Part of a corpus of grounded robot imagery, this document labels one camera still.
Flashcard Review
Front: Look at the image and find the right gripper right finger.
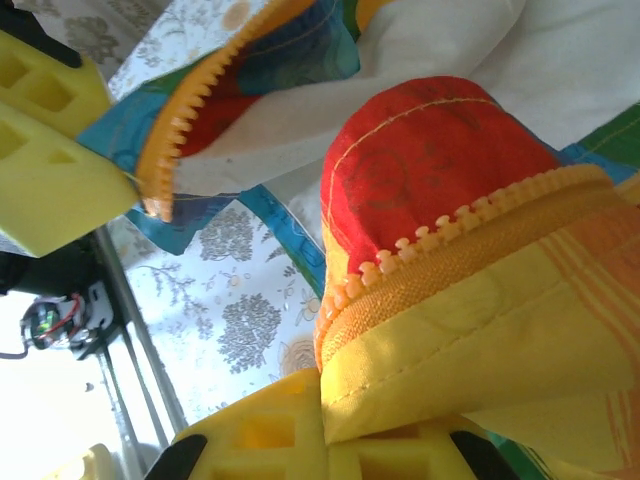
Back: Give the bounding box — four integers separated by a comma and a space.
327, 424, 516, 480

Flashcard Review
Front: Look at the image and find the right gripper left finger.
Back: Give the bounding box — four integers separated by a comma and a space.
144, 368, 329, 480

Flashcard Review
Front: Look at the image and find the rainbow striped zip jacket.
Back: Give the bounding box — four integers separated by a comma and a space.
77, 0, 640, 480

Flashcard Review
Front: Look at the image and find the floral leaf print tablecloth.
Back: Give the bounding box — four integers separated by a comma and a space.
12, 0, 326, 426

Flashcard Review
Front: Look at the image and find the black connector box with wires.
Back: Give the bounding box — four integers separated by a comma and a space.
19, 282, 119, 361

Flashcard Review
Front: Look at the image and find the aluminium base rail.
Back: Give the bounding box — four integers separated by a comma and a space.
92, 224, 189, 451

